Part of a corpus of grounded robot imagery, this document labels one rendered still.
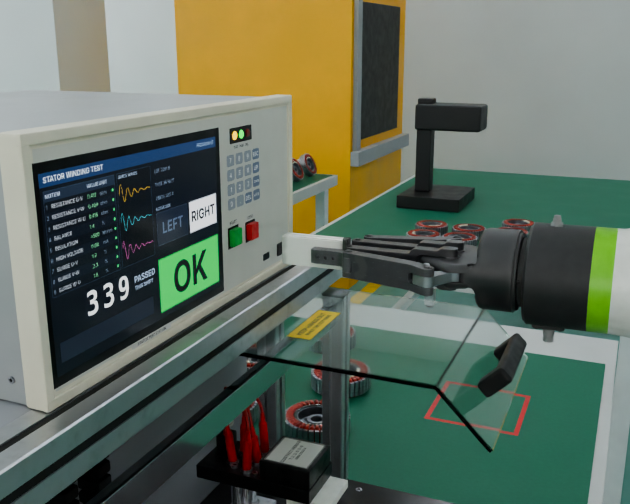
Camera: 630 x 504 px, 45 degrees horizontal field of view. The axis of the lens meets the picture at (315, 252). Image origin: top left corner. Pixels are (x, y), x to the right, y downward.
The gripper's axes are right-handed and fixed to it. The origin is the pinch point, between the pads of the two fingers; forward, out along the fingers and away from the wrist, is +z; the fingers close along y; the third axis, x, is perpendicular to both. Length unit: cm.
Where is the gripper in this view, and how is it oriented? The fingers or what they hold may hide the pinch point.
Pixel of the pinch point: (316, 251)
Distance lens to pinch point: 76.3
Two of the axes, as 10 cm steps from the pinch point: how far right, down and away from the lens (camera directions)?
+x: -0.1, -9.6, -2.6
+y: 3.8, -2.5, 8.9
